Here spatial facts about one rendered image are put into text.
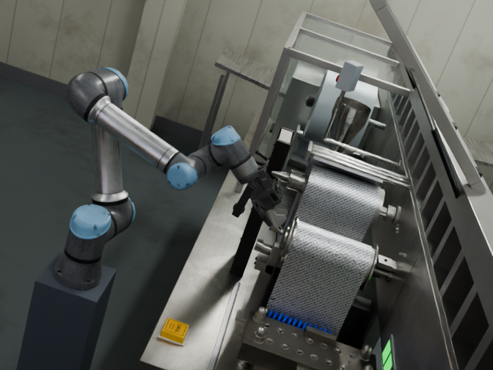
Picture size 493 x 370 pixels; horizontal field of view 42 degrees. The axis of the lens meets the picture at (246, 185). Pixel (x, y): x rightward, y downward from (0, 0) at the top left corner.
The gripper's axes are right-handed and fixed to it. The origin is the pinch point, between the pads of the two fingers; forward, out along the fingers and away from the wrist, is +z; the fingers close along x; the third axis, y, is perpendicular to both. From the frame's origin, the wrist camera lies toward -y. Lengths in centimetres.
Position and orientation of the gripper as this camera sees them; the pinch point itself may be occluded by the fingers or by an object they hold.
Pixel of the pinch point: (277, 230)
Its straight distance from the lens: 197.2
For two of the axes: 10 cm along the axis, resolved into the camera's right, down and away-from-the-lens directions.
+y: 8.4, -4.5, -3.1
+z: 5.3, 8.1, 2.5
